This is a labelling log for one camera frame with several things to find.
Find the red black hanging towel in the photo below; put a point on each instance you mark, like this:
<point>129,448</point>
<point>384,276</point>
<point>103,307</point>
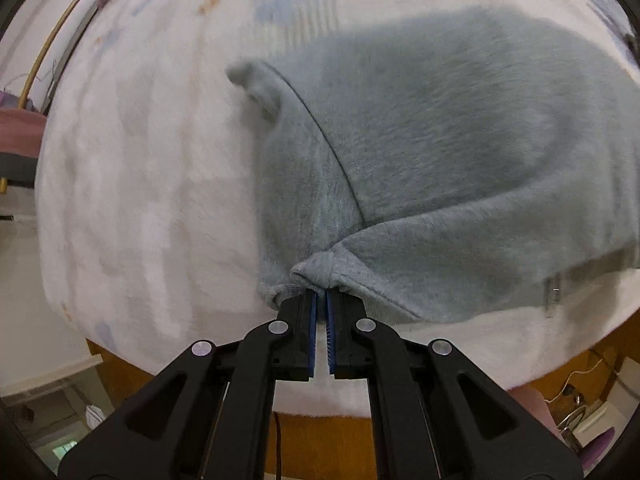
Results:
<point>21,137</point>

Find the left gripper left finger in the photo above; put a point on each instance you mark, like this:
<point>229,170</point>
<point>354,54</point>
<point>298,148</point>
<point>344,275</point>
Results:
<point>207,414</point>

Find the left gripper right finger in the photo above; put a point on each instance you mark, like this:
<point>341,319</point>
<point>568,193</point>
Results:
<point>435,414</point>

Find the floral white bed sheet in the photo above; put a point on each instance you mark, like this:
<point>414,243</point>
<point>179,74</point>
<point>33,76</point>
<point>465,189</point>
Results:
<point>145,184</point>

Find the pink clothed legs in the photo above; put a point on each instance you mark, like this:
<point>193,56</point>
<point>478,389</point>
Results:
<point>533,401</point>

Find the wooden bed frame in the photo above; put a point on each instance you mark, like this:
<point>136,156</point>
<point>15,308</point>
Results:
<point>322,428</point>

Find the grey zip hoodie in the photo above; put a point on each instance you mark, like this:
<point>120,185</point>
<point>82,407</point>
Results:
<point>441,165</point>

